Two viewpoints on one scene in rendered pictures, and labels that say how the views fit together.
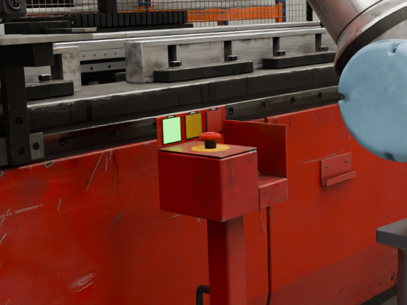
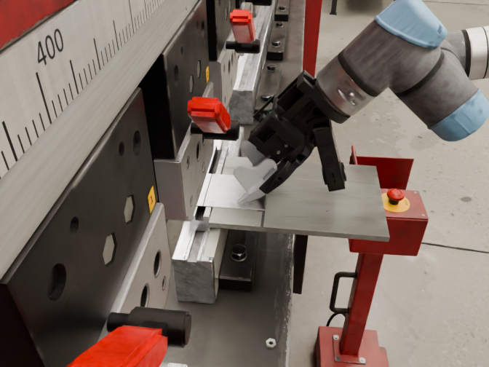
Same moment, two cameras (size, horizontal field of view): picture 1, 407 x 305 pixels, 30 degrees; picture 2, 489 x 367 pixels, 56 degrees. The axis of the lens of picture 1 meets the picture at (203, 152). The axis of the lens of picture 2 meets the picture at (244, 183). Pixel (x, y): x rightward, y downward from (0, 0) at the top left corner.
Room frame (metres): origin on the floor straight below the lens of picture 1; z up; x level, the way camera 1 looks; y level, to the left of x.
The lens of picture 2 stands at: (0.93, 0.76, 1.46)
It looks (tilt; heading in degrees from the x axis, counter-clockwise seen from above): 37 degrees down; 323
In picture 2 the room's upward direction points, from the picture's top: straight up
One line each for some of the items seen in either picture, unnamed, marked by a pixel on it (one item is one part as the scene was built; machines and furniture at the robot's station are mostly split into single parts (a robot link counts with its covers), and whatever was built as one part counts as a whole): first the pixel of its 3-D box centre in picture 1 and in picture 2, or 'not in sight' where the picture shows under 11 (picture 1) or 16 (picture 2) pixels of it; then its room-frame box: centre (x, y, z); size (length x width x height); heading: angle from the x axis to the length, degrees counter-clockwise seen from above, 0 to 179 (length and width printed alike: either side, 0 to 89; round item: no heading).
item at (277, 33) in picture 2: (303, 59); (277, 39); (2.14, -0.29, 0.89); 0.30 x 0.05 x 0.03; 136
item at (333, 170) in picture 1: (338, 168); not in sight; (2.08, -0.38, 0.59); 0.15 x 0.02 x 0.07; 136
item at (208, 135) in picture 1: (210, 142); (394, 198); (1.39, -0.01, 0.79); 0.04 x 0.04 x 0.04
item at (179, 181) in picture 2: not in sight; (153, 108); (1.29, 0.60, 1.26); 0.15 x 0.09 x 0.17; 136
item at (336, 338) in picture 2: not in sight; (348, 348); (1.43, -0.04, 0.13); 0.10 x 0.10 x 0.01; 48
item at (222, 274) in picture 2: (2, 94); (246, 222); (1.44, 0.38, 0.89); 0.30 x 0.05 x 0.03; 136
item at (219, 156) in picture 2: not in sight; (211, 184); (1.47, 0.43, 0.99); 0.20 x 0.03 x 0.03; 136
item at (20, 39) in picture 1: (5, 39); (298, 194); (1.35, 0.34, 1.00); 0.26 x 0.18 x 0.01; 46
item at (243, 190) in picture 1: (223, 160); (383, 199); (1.43, -0.04, 0.75); 0.20 x 0.16 x 0.18; 138
